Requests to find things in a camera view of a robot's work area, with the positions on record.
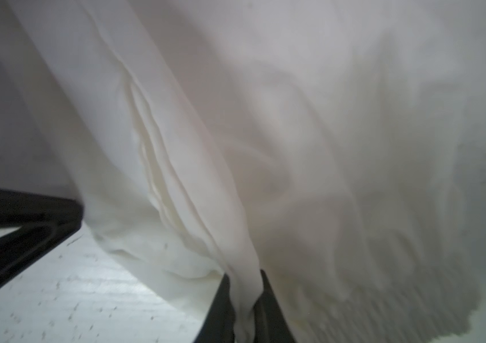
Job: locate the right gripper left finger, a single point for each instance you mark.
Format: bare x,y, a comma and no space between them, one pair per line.
218,326

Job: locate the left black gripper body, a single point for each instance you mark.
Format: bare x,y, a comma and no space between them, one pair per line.
40,224

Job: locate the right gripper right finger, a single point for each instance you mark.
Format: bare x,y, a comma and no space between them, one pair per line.
270,324

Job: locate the white shorts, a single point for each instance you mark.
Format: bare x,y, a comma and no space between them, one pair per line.
340,146

